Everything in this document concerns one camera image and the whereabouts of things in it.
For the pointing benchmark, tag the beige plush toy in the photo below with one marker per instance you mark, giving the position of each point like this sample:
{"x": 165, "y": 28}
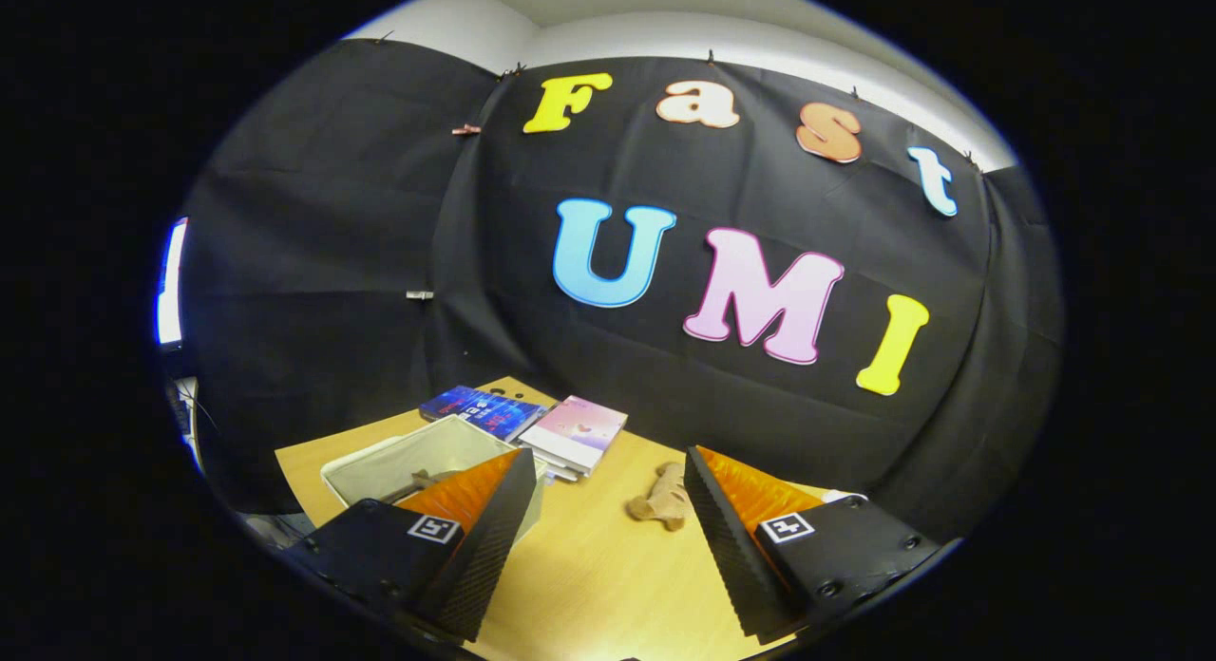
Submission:
{"x": 665, "y": 500}

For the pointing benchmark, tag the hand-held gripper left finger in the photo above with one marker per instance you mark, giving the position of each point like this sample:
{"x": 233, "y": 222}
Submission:
{"x": 480, "y": 561}

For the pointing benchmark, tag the white soft pouch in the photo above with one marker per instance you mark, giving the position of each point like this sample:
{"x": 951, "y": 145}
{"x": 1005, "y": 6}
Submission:
{"x": 845, "y": 497}

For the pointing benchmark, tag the pink book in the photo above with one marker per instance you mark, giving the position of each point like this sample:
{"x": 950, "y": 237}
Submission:
{"x": 579, "y": 428}

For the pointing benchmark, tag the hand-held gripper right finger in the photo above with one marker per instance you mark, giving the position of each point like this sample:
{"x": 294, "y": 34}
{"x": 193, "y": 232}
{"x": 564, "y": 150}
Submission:
{"x": 736, "y": 561}

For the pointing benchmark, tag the copper clip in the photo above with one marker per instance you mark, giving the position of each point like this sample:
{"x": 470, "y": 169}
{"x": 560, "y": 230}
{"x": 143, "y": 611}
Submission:
{"x": 465, "y": 129}

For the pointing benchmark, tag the brown fuzzy shoe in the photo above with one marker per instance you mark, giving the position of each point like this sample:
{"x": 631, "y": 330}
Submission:
{"x": 425, "y": 477}

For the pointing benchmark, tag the blue book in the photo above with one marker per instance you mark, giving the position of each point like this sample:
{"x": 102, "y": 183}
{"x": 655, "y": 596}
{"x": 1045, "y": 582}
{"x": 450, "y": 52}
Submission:
{"x": 484, "y": 412}

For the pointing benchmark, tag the computer monitor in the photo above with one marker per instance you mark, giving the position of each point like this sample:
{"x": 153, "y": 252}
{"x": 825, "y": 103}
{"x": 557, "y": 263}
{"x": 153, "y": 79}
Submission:
{"x": 171, "y": 281}

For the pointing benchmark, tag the cream fabric storage box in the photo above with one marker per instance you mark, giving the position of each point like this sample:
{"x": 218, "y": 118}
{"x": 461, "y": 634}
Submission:
{"x": 418, "y": 450}

